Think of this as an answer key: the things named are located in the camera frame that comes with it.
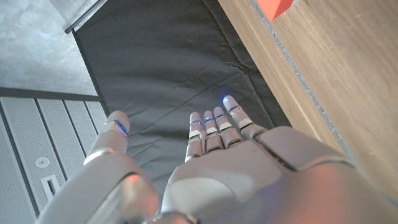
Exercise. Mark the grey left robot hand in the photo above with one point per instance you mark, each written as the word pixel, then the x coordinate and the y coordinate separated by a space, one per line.
pixel 248 180

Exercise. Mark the red box with white base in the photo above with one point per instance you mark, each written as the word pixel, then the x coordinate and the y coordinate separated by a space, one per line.
pixel 273 7

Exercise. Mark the grey tape outline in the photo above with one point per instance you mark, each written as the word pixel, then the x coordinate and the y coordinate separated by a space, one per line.
pixel 298 74

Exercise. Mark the black backdrop curtain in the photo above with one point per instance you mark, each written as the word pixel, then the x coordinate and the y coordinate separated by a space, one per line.
pixel 161 62

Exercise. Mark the round white ceiling fixture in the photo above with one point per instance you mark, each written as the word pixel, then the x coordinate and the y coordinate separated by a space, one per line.
pixel 42 162

